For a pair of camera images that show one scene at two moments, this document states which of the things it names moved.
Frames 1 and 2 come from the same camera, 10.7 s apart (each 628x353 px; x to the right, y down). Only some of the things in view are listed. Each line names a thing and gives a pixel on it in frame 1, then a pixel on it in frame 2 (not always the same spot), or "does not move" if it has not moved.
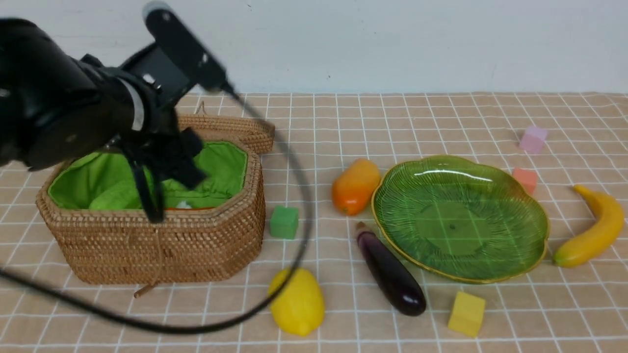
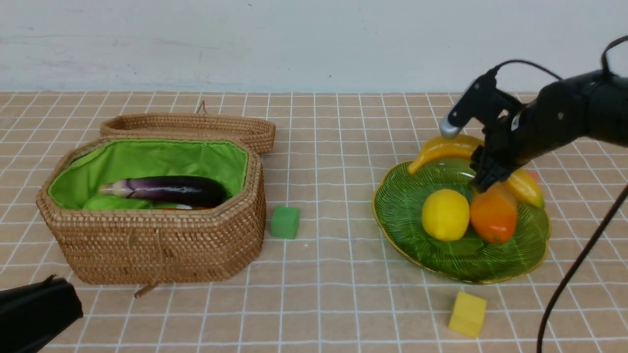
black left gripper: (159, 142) → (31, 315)
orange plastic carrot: (189, 209) does not move
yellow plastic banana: (609, 223) → (516, 181)
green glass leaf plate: (459, 218) does not move
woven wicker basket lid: (257, 136) does not move
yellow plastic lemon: (299, 307) → (445, 214)
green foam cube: (284, 222) does not move
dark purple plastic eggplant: (396, 283) → (189, 190)
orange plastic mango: (355, 186) → (494, 214)
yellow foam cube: (467, 315) does not move
